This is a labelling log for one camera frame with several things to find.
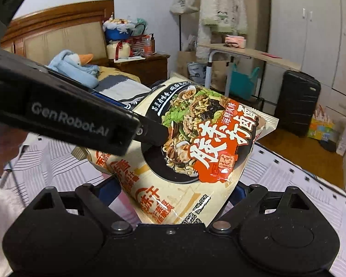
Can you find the dark pump bottle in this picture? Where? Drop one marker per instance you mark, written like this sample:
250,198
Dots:
153,44

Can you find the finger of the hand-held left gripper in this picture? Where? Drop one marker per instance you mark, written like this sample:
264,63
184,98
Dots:
105,97
155,132

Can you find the black suitcase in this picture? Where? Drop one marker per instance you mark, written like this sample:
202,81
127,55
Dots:
297,101

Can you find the brown paper bag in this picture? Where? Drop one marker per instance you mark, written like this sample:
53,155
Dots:
186,63
219,76

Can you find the cream round box, red ribbon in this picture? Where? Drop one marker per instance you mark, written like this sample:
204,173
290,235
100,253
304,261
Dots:
118,50

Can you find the wooden nightstand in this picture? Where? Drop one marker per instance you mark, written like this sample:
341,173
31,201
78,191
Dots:
144,67

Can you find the white carton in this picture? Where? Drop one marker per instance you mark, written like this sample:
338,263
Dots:
343,138

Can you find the grey striped quilt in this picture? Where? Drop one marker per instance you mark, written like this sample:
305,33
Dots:
118,85

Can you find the white line-printed bed cover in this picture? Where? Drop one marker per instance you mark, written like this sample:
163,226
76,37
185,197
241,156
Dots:
291,173

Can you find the white printed plastic bag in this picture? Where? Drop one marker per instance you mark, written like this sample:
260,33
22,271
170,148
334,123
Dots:
197,73

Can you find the blue basket with white fluff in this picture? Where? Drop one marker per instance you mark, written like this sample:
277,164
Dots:
118,31

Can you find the wooden bed headboard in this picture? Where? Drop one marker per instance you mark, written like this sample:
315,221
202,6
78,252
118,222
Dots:
60,34

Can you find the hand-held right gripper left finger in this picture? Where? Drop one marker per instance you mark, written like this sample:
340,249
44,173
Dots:
109,192

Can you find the teal shopping bag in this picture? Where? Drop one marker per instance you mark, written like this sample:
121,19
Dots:
243,83

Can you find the black bag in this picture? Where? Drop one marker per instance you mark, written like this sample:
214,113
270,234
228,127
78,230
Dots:
158,85

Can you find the cream instant noodle packet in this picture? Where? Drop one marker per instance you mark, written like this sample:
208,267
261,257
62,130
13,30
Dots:
190,150

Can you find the folding table with white frame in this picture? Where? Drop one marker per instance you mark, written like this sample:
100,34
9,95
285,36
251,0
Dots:
248,53

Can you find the colourful cartoon box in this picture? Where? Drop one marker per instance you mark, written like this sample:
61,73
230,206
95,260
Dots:
320,127

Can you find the red paper slip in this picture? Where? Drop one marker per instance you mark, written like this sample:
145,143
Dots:
268,54

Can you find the orange drink bottle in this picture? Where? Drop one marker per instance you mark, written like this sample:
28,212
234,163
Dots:
147,47

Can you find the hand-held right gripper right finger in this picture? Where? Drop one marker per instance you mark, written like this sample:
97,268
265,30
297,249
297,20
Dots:
240,193

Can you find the white wardrobe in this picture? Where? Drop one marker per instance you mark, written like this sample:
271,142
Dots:
314,34

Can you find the white fluffy hanging garment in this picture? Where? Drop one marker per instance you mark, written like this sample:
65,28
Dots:
222,11

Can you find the pink tissue box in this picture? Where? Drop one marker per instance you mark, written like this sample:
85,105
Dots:
235,41

